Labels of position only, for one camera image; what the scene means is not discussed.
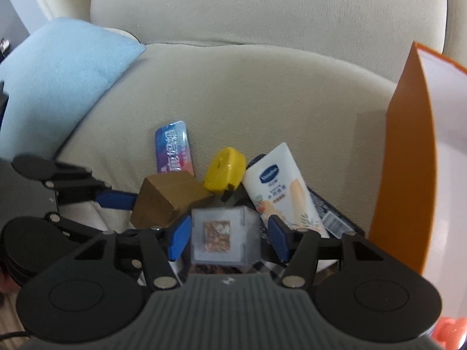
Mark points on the brown wooden block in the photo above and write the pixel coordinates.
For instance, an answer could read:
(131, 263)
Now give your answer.
(157, 200)

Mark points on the pink plastic object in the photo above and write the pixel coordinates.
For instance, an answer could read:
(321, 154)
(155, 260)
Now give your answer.
(450, 331)

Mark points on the yellow tape measure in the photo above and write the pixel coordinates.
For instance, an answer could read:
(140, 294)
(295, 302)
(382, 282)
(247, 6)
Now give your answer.
(224, 167)

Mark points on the white lotion tube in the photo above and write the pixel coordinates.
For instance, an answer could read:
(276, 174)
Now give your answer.
(281, 186)

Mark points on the blue mint tin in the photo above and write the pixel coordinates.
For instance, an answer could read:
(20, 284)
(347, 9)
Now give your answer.
(173, 149)

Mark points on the beige sofa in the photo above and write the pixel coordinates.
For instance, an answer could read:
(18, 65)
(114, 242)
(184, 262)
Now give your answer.
(255, 98)

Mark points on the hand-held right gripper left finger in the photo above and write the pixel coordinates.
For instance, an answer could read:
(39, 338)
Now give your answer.
(178, 238)

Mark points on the light blue pillow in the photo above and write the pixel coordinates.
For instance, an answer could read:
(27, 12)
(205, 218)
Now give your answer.
(54, 80)

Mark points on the black box with barcode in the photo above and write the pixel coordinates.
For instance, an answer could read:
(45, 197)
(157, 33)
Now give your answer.
(332, 211)

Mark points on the black white checkered packet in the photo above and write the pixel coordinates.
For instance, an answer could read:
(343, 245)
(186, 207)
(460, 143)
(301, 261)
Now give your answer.
(270, 268)

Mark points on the small dark device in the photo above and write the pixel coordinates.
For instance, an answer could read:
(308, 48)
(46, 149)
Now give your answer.
(4, 45)

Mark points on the white cushion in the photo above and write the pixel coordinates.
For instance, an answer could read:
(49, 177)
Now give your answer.
(126, 35)

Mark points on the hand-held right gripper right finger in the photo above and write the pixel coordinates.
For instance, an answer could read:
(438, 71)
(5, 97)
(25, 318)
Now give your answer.
(279, 240)

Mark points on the clear plastic cube box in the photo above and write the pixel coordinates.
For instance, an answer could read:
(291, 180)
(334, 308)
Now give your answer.
(226, 233)

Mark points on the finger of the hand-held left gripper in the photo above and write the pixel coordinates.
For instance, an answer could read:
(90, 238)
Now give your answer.
(116, 200)
(84, 231)

